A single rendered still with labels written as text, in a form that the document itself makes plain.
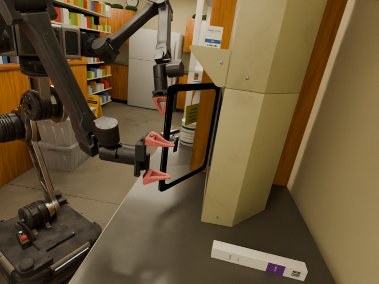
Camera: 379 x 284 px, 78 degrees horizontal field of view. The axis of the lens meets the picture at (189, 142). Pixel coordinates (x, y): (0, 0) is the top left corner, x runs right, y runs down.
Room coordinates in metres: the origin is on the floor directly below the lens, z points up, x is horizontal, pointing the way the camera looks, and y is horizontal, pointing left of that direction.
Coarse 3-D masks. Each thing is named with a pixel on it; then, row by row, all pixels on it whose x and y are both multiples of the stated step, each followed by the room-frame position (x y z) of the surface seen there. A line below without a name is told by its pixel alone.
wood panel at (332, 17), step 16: (224, 0) 1.04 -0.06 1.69; (336, 0) 1.01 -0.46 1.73; (224, 16) 1.04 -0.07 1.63; (336, 16) 1.01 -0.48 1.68; (224, 32) 1.04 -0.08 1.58; (320, 32) 1.01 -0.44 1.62; (336, 32) 1.01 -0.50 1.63; (224, 48) 1.04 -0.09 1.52; (320, 48) 1.01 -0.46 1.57; (320, 64) 1.01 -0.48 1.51; (208, 80) 1.04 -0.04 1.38; (304, 80) 1.02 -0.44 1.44; (320, 80) 1.01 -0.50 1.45; (304, 96) 1.01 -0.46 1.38; (304, 112) 1.01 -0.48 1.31; (304, 128) 1.01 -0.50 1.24; (288, 144) 1.01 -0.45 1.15; (288, 160) 1.01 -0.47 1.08; (288, 176) 1.01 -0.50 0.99
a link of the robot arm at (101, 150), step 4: (116, 144) 0.59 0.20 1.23; (100, 148) 0.58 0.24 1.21; (104, 148) 0.58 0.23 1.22; (108, 148) 0.58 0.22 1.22; (112, 148) 0.58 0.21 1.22; (116, 148) 0.58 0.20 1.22; (100, 152) 0.57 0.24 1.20; (104, 152) 0.57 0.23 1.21; (108, 152) 0.57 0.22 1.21; (112, 152) 0.57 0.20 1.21; (116, 152) 0.58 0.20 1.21; (100, 156) 0.57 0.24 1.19; (104, 156) 0.57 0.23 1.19; (108, 156) 0.57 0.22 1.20; (112, 156) 0.57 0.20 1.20; (116, 156) 0.58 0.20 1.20; (104, 160) 0.58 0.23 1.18; (108, 160) 0.58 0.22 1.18; (112, 160) 0.58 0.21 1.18
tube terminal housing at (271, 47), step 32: (256, 0) 0.67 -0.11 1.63; (288, 0) 0.66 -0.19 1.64; (320, 0) 0.76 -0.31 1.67; (256, 32) 0.67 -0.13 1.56; (288, 32) 0.69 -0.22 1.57; (256, 64) 0.66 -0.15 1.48; (288, 64) 0.72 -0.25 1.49; (224, 96) 0.67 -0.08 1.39; (256, 96) 0.66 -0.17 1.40; (288, 96) 0.75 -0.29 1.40; (224, 128) 0.67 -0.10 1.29; (256, 128) 0.66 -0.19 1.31; (288, 128) 0.79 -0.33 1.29; (224, 160) 0.67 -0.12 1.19; (256, 160) 0.69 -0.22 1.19; (224, 192) 0.66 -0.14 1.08; (256, 192) 0.73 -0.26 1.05; (224, 224) 0.66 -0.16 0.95
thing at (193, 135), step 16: (176, 96) 0.76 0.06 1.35; (192, 96) 0.83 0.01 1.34; (208, 96) 0.92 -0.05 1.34; (176, 112) 0.77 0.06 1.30; (192, 112) 0.84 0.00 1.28; (208, 112) 0.93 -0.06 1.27; (176, 128) 0.78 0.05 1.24; (192, 128) 0.85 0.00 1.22; (208, 128) 0.95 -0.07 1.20; (192, 144) 0.87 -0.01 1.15; (176, 160) 0.79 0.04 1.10; (192, 160) 0.88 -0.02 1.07; (176, 176) 0.80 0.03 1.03
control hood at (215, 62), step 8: (192, 48) 0.68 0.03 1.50; (200, 48) 0.68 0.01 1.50; (208, 48) 0.67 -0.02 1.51; (216, 48) 0.68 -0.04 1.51; (200, 56) 0.67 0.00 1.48; (208, 56) 0.67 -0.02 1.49; (216, 56) 0.67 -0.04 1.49; (224, 56) 0.67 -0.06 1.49; (208, 64) 0.67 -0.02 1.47; (216, 64) 0.67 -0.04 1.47; (224, 64) 0.67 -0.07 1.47; (208, 72) 0.67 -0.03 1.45; (216, 72) 0.67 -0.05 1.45; (224, 72) 0.67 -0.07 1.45; (216, 80) 0.67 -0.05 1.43; (224, 80) 0.67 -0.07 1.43
